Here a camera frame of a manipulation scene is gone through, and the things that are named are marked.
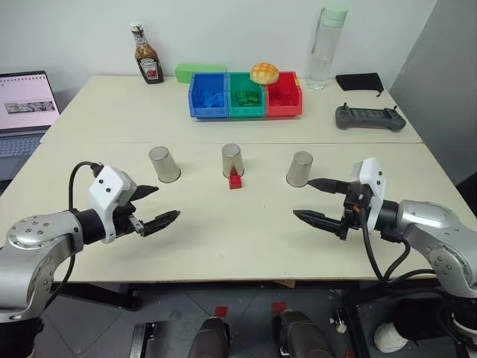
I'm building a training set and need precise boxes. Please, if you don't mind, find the white rounded object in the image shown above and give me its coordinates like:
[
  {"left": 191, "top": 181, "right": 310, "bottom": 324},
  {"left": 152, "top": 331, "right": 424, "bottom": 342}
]
[{"left": 373, "top": 321, "right": 411, "bottom": 354}]

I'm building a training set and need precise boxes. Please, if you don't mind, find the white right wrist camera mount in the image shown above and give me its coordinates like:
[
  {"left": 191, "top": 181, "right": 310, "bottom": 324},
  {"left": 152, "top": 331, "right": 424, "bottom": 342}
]
[{"left": 349, "top": 157, "right": 385, "bottom": 230}]

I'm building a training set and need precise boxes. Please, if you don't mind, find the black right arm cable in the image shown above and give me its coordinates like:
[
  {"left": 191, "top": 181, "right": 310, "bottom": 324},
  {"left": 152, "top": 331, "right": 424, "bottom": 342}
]
[{"left": 356, "top": 207, "right": 448, "bottom": 288}]

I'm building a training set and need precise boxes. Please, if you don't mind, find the black table frame bar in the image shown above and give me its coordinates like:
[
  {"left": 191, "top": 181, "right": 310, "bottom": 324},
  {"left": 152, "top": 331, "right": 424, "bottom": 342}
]
[{"left": 50, "top": 281, "right": 143, "bottom": 311}]

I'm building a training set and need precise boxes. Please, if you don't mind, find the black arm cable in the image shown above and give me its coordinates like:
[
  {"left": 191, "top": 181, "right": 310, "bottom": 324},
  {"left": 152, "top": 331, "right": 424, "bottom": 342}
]
[
  {"left": 356, "top": 207, "right": 448, "bottom": 288},
  {"left": 39, "top": 160, "right": 104, "bottom": 310}
]

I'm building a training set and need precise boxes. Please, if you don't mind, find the green foam block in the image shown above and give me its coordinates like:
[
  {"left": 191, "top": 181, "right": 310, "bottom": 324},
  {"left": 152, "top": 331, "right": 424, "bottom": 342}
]
[{"left": 174, "top": 63, "right": 229, "bottom": 84}]

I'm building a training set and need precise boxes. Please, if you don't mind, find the grey remote controller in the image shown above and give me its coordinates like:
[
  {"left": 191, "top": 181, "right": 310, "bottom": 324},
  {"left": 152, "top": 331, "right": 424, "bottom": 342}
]
[{"left": 334, "top": 103, "right": 407, "bottom": 132}]

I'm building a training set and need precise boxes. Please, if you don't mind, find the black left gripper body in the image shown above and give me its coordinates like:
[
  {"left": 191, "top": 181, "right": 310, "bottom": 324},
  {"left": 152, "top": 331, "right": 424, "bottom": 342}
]
[{"left": 110, "top": 185, "right": 146, "bottom": 240}]

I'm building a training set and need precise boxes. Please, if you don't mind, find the dark rounded shape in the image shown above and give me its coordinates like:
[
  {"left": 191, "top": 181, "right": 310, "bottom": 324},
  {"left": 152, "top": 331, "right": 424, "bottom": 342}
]
[
  {"left": 189, "top": 316, "right": 230, "bottom": 358},
  {"left": 278, "top": 310, "right": 336, "bottom": 358}
]

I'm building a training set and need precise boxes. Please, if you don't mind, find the clear bottle with green cap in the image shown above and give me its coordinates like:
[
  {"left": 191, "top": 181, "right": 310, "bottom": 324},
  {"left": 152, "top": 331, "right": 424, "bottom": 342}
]
[{"left": 307, "top": 4, "right": 350, "bottom": 91}]

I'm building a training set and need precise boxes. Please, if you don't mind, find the pile of green bricks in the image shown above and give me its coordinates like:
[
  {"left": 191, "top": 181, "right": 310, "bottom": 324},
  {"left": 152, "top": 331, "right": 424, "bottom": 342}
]
[{"left": 233, "top": 89, "right": 261, "bottom": 107}]

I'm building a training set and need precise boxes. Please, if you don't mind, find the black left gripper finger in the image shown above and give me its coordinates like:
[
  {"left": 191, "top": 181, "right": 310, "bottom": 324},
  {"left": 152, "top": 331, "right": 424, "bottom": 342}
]
[
  {"left": 141, "top": 210, "right": 182, "bottom": 237},
  {"left": 133, "top": 183, "right": 159, "bottom": 201}
]

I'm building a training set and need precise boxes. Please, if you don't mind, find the ketchup bottle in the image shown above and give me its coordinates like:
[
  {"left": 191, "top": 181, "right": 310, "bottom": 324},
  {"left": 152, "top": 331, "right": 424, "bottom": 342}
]
[{"left": 130, "top": 22, "right": 165, "bottom": 85}]

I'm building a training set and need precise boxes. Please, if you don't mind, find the upturned steel cup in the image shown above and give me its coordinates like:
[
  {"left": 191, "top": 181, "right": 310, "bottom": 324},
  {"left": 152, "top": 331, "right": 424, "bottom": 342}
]
[
  {"left": 148, "top": 145, "right": 182, "bottom": 183},
  {"left": 221, "top": 143, "right": 246, "bottom": 179},
  {"left": 285, "top": 151, "right": 314, "bottom": 187}
]

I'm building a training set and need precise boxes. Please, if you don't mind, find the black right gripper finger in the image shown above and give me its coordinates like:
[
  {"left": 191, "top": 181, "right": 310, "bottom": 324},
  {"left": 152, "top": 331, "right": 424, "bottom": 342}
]
[
  {"left": 306, "top": 178, "right": 350, "bottom": 195},
  {"left": 292, "top": 209, "right": 344, "bottom": 234}
]

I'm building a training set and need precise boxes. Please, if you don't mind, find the blue plastic bin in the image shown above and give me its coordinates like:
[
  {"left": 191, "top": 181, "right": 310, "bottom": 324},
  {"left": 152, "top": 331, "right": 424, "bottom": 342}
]
[{"left": 188, "top": 72, "right": 230, "bottom": 120}]

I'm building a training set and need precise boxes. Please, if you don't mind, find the black fabric pouch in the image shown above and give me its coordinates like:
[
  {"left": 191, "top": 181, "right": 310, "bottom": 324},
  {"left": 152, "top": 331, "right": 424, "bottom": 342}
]
[{"left": 335, "top": 72, "right": 385, "bottom": 97}]

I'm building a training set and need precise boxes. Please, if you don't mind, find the green plastic bin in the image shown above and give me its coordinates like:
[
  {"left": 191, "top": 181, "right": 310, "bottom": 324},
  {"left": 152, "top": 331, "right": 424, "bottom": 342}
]
[{"left": 227, "top": 71, "right": 268, "bottom": 121}]

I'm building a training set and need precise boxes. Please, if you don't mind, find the melon bread bun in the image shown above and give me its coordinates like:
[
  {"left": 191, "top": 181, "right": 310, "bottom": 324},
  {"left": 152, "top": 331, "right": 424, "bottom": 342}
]
[{"left": 250, "top": 61, "right": 280, "bottom": 85}]

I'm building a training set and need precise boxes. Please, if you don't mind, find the open laptop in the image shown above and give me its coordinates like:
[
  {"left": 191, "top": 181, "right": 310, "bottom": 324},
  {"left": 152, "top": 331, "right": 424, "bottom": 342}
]
[{"left": 0, "top": 70, "right": 61, "bottom": 180}]

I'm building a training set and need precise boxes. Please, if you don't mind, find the pile of blue bricks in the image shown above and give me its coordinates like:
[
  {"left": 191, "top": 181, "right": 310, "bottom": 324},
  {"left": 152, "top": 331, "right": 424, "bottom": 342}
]
[{"left": 199, "top": 87, "right": 227, "bottom": 109}]

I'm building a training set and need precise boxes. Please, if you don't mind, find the red plastic bin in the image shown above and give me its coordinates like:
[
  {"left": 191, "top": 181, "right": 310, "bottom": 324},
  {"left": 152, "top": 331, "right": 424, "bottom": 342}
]
[{"left": 265, "top": 72, "right": 303, "bottom": 119}]

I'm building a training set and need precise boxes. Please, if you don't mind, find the grey partition panel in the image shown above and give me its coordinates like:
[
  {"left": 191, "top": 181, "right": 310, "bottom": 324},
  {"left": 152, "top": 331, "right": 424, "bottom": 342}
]
[{"left": 386, "top": 0, "right": 477, "bottom": 187}]

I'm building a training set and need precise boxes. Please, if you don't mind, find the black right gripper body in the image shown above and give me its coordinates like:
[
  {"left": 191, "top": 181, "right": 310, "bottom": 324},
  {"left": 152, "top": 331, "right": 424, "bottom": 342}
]
[{"left": 339, "top": 180, "right": 374, "bottom": 242}]

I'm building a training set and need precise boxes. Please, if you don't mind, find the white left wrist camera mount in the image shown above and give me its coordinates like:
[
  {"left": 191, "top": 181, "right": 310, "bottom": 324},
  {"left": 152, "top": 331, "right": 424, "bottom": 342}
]
[{"left": 88, "top": 166, "right": 137, "bottom": 245}]

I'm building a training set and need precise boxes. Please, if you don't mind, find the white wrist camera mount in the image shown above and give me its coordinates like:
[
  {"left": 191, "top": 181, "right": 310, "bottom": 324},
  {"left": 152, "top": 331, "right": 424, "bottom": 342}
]
[
  {"left": 88, "top": 166, "right": 137, "bottom": 245},
  {"left": 349, "top": 157, "right": 385, "bottom": 230}
]

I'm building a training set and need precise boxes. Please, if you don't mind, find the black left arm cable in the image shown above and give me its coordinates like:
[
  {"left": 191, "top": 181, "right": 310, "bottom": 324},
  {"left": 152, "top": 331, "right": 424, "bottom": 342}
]
[{"left": 39, "top": 160, "right": 104, "bottom": 310}]

